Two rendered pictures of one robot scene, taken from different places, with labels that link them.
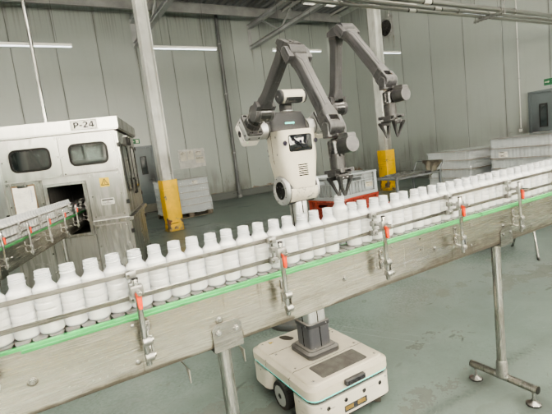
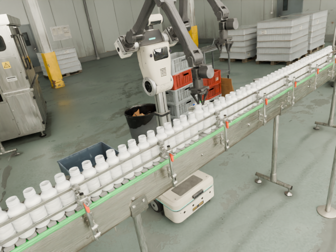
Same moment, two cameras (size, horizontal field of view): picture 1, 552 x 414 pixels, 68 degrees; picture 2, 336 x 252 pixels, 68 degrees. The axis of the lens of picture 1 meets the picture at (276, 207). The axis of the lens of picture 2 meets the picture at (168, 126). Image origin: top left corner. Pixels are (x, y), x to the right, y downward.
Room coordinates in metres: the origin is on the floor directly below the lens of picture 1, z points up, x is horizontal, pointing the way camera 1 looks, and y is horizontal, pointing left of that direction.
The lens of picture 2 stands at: (0.22, 0.15, 1.69)
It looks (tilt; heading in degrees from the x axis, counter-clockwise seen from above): 24 degrees down; 351
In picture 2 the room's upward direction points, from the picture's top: 8 degrees counter-clockwise
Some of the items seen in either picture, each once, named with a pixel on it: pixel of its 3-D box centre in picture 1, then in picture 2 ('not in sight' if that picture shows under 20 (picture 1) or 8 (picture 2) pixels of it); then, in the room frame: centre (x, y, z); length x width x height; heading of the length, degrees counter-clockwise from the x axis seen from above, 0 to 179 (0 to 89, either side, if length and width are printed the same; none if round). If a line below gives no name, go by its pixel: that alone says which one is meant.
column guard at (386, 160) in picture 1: (387, 169); (192, 39); (11.26, -3.17, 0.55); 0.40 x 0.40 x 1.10; 30
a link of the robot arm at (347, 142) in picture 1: (342, 136); (202, 66); (1.48, -0.27, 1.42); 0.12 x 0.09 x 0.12; 29
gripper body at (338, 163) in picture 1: (338, 163); (198, 83); (1.51, -0.24, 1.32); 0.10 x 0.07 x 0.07; 30
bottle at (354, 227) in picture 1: (352, 223); (205, 119); (1.55, -0.29, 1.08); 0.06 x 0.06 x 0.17
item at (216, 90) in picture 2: not in sight; (203, 91); (4.46, -1.23, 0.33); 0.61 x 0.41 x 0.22; 123
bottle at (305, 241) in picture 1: (303, 236); (178, 133); (1.44, -0.09, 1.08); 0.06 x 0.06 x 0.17
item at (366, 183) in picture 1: (342, 185); (174, 63); (4.02, -0.67, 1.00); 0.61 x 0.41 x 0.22; 127
